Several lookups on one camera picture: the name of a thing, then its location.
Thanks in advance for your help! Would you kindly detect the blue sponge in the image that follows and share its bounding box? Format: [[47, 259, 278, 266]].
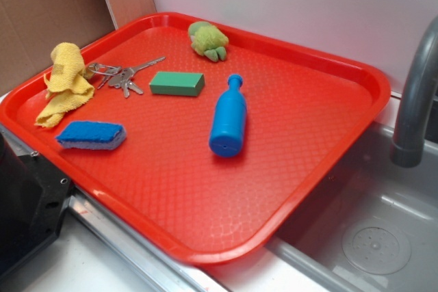
[[56, 121, 127, 150]]

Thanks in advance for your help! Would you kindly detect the grey plastic sink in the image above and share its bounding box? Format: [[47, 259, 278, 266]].
[[268, 124, 437, 291]]

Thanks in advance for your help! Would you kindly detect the silver key bunch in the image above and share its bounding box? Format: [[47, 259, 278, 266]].
[[86, 56, 166, 98]]

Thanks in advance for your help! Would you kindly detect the grey faucet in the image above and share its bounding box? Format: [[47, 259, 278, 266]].
[[390, 18, 437, 168]]

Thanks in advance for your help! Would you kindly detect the brown cardboard panel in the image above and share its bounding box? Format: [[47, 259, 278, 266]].
[[1, 0, 155, 94]]

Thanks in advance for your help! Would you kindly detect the blue plastic bottle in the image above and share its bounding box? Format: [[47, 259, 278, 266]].
[[209, 74, 247, 157]]

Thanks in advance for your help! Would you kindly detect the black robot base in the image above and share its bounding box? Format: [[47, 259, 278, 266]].
[[1, 137, 73, 280]]

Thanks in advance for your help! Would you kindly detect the red plastic tray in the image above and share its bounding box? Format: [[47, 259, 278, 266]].
[[1, 13, 391, 265]]

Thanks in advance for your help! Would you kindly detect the yellow cloth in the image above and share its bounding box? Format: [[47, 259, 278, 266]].
[[35, 42, 94, 129]]

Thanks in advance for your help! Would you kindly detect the green plush toy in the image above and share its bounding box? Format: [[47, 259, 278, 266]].
[[188, 21, 229, 63]]

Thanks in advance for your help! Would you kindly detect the green wooden block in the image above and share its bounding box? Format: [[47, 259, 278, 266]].
[[149, 71, 205, 96]]

